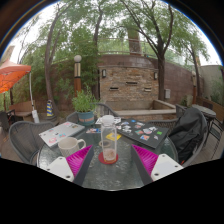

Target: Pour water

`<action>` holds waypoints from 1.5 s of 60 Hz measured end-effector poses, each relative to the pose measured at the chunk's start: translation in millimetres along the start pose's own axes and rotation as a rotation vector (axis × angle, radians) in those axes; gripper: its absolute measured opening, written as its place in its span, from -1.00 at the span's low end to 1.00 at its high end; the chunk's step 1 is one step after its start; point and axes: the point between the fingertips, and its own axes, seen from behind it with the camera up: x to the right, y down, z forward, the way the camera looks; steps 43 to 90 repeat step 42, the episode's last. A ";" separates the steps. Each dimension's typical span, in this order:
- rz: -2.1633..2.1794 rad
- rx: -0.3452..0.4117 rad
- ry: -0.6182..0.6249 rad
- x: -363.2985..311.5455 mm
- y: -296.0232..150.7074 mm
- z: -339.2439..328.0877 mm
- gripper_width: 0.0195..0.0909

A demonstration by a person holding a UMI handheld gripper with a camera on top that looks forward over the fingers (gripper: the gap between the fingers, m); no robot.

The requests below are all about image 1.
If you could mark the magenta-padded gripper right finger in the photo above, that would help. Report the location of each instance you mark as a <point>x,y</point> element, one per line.
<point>146,159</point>

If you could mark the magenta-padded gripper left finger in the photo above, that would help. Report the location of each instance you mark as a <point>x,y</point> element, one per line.
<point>79,160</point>

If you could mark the clear white-capped drink bottle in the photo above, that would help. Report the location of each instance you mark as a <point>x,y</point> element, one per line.
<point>109,140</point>

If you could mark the white ribbed mug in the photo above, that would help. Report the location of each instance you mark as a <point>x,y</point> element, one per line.
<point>68,146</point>

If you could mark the black laptop with stickers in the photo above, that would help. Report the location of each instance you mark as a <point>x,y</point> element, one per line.
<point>143,133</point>

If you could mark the silver laptop with stickers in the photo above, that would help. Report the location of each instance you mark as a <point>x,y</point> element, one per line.
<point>60,133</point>

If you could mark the grey mesh garden chair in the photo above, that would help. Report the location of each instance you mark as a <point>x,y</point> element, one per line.
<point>166,124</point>
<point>25,140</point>
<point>106,108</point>

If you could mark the white printed booklet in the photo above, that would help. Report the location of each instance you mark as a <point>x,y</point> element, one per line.
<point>117,120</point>

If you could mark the black backpack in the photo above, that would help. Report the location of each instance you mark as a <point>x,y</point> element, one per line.
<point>191,133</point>

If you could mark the green plant in teal pot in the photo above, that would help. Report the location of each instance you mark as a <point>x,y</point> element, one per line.
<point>85,103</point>

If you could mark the blue yellow striped bollard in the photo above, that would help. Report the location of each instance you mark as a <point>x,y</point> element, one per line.
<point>50,108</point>

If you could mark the round dark side table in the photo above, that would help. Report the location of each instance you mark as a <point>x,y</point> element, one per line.
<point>204,110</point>

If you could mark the dark-trunked forked tree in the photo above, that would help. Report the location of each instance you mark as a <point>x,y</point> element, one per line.
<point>161,80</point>

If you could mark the dark patio chair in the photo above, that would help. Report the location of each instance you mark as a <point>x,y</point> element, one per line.
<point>6,120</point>

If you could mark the leaning brown-trunked tree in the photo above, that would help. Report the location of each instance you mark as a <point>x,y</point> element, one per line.
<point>49,76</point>

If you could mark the orange canopy tent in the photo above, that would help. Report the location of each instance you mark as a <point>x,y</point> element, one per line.
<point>13,75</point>

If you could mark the globe-topped wooden lamp post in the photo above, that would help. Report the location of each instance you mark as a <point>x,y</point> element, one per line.
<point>77,80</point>

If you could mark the black wall lantern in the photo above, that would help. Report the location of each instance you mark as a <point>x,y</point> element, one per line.
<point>104,73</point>
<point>155,75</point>

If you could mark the slim wooden lamp post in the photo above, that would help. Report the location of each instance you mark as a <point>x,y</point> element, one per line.
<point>194,86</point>

